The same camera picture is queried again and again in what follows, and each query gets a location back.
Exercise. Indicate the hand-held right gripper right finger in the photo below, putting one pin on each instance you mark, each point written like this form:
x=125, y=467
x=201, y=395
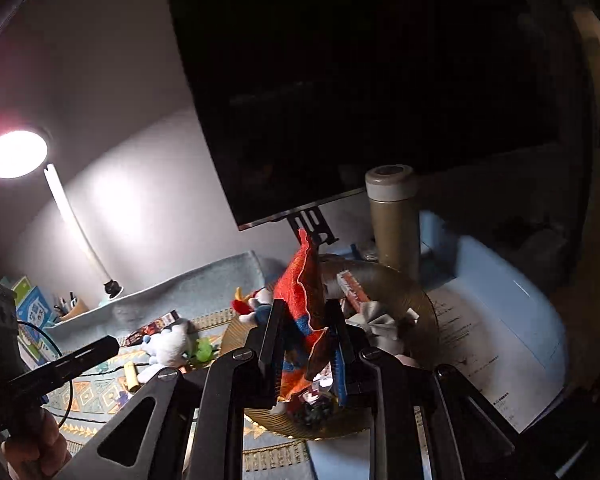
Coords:
x=340, y=375

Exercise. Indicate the yellow rectangular case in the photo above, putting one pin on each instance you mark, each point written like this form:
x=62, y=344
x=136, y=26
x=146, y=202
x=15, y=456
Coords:
x=132, y=377

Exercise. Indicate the red cartoon printed bag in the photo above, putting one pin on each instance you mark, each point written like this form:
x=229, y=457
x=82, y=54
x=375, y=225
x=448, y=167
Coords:
x=295, y=290

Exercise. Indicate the white printed paper sheet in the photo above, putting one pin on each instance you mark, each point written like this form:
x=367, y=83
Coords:
x=480, y=360

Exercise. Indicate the grey plaid bow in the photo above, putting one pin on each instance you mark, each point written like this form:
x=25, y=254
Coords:
x=385, y=327

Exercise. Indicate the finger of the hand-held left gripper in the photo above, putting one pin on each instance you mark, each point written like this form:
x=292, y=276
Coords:
x=80, y=357

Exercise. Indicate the white blue red plush toy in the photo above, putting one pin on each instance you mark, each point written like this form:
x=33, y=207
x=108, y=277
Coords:
x=255, y=305

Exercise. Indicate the blue grey plush toy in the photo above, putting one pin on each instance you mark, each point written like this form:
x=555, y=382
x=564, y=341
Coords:
x=167, y=345

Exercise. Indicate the beige thermos bottle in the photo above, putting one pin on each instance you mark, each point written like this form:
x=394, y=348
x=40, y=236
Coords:
x=392, y=230

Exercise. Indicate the black monitor stand bracket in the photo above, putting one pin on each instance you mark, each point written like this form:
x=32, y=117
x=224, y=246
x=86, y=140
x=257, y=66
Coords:
x=310, y=222

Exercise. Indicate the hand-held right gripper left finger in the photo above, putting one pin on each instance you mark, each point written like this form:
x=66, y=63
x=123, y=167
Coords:
x=270, y=355

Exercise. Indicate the red white carton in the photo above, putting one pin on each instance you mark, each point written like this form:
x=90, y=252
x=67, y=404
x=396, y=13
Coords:
x=355, y=290

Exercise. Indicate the green dinosaur plush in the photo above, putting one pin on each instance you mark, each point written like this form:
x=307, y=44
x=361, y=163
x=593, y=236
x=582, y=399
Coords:
x=204, y=350

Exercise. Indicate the light blue desk mat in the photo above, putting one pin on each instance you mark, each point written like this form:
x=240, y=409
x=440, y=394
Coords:
x=485, y=270

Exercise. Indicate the white desk lamp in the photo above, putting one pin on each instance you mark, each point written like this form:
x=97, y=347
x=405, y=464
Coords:
x=15, y=152

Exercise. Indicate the pen holder with pens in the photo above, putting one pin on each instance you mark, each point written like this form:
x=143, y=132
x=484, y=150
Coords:
x=75, y=310

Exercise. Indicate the patterned blue rug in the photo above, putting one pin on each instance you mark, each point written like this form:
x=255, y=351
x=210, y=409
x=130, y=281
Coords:
x=95, y=395

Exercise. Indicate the row of books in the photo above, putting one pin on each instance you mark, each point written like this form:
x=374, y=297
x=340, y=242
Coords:
x=35, y=310

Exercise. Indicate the person's left hand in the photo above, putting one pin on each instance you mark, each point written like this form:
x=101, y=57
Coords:
x=40, y=450

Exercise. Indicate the black monitor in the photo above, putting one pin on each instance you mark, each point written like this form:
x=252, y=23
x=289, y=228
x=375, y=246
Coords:
x=355, y=85

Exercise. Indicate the golden ribbed basket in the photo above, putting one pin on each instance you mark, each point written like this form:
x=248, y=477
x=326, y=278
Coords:
x=415, y=320

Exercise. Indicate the long red snack box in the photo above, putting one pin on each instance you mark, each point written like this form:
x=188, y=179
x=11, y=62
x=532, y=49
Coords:
x=150, y=327

